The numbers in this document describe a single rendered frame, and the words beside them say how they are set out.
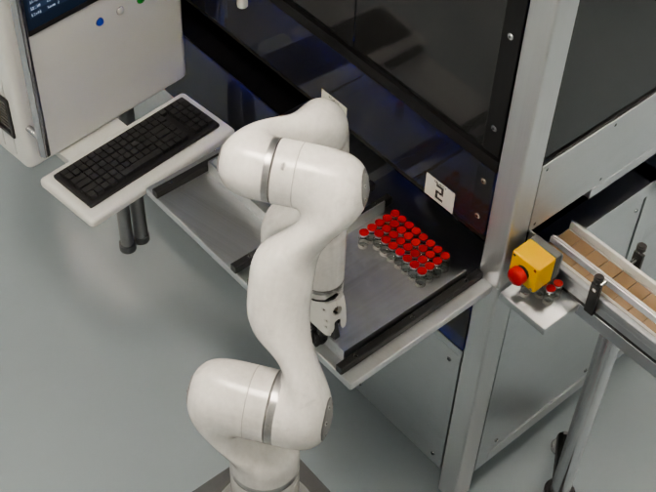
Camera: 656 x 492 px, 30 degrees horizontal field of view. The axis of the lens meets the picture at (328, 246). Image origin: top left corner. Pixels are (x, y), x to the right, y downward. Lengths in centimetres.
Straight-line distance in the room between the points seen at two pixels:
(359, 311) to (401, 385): 66
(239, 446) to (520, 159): 77
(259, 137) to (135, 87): 127
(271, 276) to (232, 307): 184
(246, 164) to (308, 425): 42
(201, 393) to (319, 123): 46
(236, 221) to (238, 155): 91
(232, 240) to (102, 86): 55
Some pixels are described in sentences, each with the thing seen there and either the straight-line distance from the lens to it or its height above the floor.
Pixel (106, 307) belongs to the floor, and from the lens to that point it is 371.
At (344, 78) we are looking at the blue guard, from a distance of 268.
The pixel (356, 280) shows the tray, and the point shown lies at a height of 88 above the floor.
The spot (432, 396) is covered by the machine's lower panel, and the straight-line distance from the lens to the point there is 307.
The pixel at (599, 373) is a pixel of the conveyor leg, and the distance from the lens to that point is 278.
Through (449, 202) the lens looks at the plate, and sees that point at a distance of 258.
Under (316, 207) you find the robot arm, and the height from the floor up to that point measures 157.
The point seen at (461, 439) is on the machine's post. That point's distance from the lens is 309.
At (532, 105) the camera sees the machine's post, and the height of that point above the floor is 139.
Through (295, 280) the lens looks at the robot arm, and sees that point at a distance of 183.
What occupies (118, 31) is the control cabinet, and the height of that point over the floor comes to 106.
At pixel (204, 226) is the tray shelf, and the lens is 269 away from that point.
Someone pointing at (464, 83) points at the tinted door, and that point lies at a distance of 238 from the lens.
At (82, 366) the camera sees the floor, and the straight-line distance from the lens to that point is 358.
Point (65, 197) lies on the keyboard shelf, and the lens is 290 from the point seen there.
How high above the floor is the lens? 286
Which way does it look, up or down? 48 degrees down
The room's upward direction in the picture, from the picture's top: 3 degrees clockwise
